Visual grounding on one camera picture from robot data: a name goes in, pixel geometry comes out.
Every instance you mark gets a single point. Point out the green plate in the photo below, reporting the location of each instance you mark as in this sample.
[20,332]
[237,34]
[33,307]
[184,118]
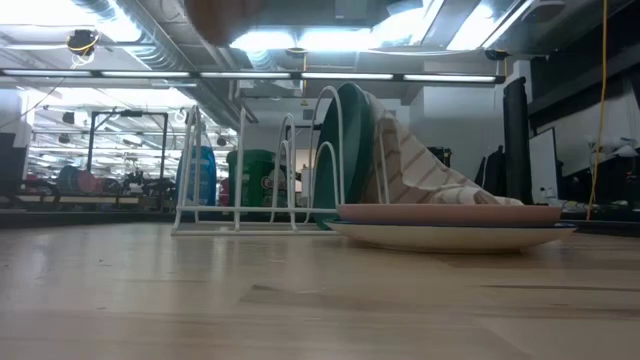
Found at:
[355,150]

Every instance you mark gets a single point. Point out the pink plate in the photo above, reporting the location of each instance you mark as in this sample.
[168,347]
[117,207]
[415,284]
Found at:
[450,215]

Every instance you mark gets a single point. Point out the green detergent container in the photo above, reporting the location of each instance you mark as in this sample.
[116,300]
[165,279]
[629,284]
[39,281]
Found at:
[255,175]

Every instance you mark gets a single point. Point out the beige striped dish cloth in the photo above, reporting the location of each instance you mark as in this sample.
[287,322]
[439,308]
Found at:
[420,170]

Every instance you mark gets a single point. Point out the blue dish soap pouch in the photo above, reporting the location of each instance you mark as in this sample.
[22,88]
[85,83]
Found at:
[206,175]

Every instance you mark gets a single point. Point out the long overhead light bar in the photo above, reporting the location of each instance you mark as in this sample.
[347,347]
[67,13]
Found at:
[250,75]

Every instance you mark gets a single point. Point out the cream plate with blue pattern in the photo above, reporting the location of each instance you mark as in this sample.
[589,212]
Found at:
[450,239]

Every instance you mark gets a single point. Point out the white board panel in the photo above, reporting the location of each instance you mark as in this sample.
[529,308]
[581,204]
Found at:
[542,165]

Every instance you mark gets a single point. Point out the black upright post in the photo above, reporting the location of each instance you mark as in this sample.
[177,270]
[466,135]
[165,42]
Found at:
[517,140]

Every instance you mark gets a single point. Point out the black metal frame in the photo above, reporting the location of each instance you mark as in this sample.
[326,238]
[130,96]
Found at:
[130,113]

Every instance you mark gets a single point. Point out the black overhead camera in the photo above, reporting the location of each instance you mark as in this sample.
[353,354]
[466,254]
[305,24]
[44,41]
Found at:
[82,42]

